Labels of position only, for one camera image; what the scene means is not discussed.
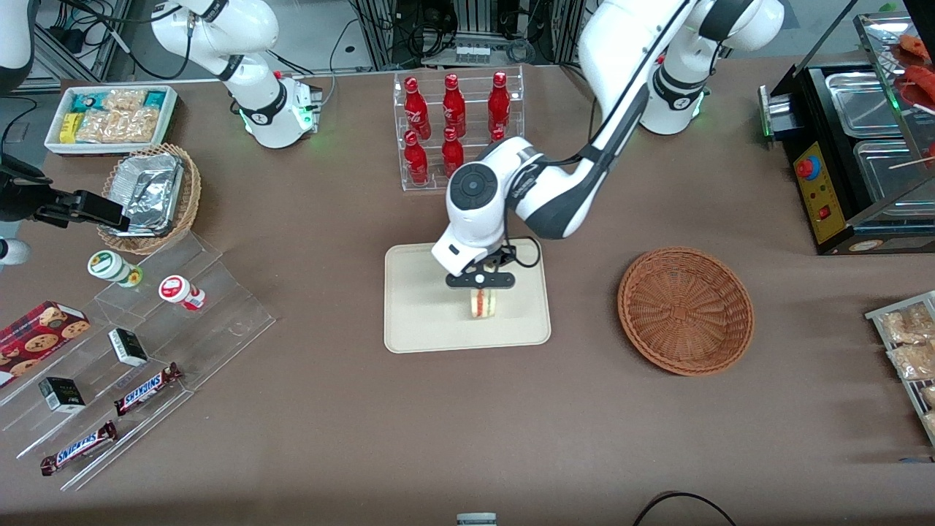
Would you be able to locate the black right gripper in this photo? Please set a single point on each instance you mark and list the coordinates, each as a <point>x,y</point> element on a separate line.
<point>22,199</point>

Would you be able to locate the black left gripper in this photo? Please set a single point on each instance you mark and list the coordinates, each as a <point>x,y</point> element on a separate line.
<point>499,258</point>

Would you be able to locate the triangular sandwich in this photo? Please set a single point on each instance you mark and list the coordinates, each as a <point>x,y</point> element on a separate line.
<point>483,305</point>

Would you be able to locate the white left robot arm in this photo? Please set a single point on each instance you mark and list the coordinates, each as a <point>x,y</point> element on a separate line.
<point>555,197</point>

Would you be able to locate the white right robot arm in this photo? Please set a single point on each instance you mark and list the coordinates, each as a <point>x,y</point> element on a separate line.
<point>270,109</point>

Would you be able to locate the beige plastic tray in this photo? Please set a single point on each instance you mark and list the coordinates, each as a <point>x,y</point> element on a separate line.
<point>424,314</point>

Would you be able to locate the light wicker basket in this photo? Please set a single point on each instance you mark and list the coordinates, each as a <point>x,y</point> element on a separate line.
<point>188,197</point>

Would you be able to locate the brown wicker basket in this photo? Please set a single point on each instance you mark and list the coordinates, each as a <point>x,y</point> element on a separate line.
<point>687,310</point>

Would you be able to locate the aluminium foil container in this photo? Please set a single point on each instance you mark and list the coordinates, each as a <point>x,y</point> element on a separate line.
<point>150,191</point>

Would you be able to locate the green lid yogurt cup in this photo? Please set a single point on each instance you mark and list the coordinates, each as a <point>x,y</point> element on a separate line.
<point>109,266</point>

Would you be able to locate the large clear cracker bag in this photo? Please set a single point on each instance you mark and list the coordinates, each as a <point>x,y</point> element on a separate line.
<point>120,126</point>

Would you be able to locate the yellow snack pack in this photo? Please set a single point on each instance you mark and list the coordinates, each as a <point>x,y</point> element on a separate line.
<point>70,127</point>

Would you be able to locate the teal snack pack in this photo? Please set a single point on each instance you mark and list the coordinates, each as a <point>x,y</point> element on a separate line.
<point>88,102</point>
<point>155,98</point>

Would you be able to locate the white plastic snack bin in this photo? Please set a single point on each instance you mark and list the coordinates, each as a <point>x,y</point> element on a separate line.
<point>168,124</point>

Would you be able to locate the small clear cracker bag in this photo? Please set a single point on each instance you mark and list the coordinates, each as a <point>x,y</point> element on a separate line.
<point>124,99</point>

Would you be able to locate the red lid yogurt cup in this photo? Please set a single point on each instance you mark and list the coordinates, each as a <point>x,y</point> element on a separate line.
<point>177,290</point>

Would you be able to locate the clear acrylic bottle rack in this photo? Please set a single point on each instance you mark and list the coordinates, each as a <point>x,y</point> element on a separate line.
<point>431,186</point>

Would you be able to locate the small black box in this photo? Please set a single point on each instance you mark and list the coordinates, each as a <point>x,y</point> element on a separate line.
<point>62,394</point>
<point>128,347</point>

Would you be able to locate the red cookie box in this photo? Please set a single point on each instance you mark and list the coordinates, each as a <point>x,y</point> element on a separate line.
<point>36,336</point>

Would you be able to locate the red cola bottle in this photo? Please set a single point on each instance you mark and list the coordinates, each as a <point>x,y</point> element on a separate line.
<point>417,109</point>
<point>498,134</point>
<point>453,106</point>
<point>499,102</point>
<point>416,162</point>
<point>452,150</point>

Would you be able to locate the clear acrylic stepped display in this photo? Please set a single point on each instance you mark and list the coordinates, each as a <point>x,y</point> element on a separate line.
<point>219,321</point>

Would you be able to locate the snickers chocolate bar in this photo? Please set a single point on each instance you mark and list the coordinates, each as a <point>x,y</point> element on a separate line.
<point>79,448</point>
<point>146,389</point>

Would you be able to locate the small grey device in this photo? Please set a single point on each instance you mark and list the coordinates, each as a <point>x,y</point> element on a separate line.
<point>476,519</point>

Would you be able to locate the white power strip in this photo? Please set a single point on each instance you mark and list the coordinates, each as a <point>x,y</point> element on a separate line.
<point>473,52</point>

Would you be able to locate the black food warmer machine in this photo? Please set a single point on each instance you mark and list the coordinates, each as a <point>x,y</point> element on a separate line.
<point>829,212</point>

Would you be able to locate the grey snack display rack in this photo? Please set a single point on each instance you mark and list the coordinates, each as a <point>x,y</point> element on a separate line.
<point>876,315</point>

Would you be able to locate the clear bag of crackers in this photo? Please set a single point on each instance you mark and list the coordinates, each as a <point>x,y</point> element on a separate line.
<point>913,361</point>
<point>930,424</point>
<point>906,325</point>
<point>929,396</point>

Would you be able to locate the aluminium frame profile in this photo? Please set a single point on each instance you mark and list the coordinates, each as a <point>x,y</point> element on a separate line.
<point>80,40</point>

